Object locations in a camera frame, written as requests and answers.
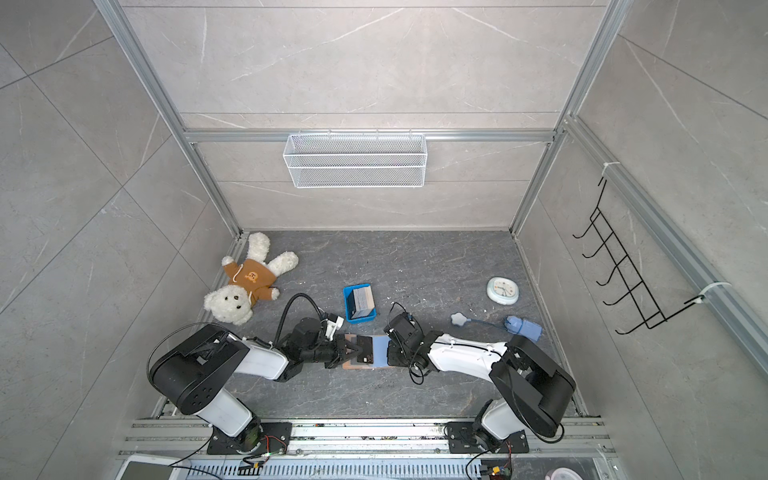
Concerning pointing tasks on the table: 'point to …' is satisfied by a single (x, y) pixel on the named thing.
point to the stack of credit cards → (360, 302)
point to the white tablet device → (151, 467)
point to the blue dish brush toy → (513, 324)
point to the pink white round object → (562, 473)
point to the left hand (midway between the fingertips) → (364, 346)
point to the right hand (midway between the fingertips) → (392, 353)
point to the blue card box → (346, 291)
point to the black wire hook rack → (637, 291)
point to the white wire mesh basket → (356, 161)
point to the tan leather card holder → (374, 353)
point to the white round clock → (503, 291)
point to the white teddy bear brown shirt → (249, 279)
